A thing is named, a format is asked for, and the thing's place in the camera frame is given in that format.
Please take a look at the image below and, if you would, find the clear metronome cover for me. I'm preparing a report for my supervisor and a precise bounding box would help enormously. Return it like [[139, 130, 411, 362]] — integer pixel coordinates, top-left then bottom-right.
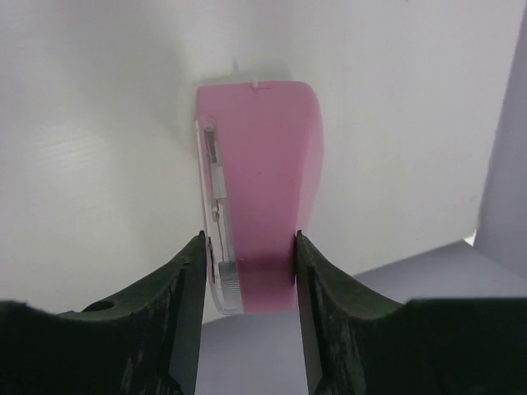
[[195, 115, 244, 315]]

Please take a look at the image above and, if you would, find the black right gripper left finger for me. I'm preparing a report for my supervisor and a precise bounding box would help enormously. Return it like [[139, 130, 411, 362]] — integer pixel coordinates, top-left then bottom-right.
[[1, 235, 206, 394]]

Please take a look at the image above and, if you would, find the pink metronome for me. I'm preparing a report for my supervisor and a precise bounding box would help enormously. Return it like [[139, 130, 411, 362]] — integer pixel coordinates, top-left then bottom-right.
[[195, 81, 324, 314]]

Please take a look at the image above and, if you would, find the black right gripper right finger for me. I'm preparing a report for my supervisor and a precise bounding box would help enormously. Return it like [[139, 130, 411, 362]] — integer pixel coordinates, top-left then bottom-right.
[[295, 235, 526, 394]]

